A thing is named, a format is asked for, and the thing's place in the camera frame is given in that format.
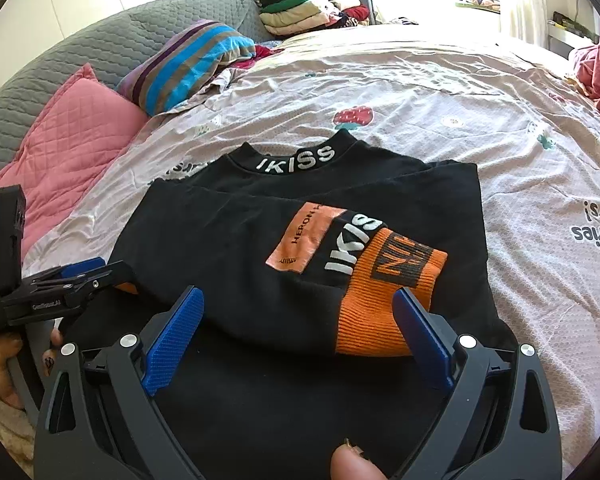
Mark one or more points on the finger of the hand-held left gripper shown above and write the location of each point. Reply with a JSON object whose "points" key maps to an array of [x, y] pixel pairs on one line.
{"points": [[82, 266], [107, 276]]}

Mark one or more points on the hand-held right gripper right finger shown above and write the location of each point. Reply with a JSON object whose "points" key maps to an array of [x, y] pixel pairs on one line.
{"points": [[422, 340]]}

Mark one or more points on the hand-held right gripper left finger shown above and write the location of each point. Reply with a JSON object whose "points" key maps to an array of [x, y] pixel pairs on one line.
{"points": [[175, 345]]}

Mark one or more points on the black sweater with orange cuffs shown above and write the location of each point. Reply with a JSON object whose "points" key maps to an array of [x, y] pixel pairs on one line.
{"points": [[230, 230]]}

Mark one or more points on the pile of folded clothes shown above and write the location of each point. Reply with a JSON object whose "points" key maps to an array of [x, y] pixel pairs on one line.
{"points": [[310, 12]]}

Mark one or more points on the person's right hand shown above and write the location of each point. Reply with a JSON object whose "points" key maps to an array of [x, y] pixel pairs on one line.
{"points": [[355, 462]]}

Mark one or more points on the pink quilted pillow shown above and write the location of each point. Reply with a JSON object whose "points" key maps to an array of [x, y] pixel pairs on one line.
{"points": [[70, 145]]}

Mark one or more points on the cream fluffy blanket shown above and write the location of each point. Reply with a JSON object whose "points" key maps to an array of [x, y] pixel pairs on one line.
{"points": [[2, 420]]}

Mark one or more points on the grey quilted headboard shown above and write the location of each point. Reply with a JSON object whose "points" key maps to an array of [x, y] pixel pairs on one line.
{"points": [[80, 40]]}

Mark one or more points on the printed pink bed sheet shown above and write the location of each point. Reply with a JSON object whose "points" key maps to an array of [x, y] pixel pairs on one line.
{"points": [[430, 125]]}

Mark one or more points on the striped pillow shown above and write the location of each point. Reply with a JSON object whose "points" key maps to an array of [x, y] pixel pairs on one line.
{"points": [[190, 65]]}

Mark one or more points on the red cloth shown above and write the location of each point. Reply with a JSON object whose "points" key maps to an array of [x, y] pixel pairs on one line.
{"points": [[260, 55]]}

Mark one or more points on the white desk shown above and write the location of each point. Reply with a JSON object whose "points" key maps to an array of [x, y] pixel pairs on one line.
{"points": [[565, 40]]}

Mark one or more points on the patterned cloth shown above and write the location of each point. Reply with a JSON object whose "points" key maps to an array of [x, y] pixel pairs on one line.
{"points": [[477, 1]]}

